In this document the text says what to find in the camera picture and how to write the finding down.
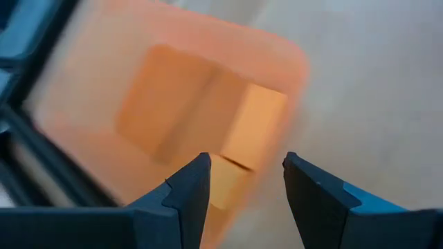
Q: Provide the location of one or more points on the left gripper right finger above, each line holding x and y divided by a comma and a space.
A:
328, 214

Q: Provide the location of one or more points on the orange plastic bin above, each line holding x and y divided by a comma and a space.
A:
86, 121

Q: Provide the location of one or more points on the orange block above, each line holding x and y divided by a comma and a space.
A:
225, 183
162, 100
256, 124

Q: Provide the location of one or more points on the black aluminium rig frame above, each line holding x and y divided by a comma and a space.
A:
55, 162

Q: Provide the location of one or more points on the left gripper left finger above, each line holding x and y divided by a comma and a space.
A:
155, 224

